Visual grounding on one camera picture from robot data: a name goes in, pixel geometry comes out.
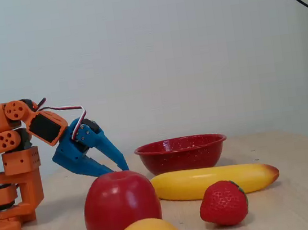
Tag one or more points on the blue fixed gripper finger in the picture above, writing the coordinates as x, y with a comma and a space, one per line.
97, 168

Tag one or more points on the yellow plastic banana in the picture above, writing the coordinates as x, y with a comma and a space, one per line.
191, 185

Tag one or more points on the red plastic apple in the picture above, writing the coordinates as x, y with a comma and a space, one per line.
117, 202

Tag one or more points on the red plastic strawberry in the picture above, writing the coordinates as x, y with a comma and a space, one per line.
222, 205

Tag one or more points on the blue gripper body black servo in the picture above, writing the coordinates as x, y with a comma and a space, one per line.
69, 154

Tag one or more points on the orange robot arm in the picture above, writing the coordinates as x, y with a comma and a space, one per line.
21, 166

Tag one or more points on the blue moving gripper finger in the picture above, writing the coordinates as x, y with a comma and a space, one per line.
107, 148

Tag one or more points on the red speckled enamel bowl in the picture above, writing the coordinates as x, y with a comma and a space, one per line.
182, 156

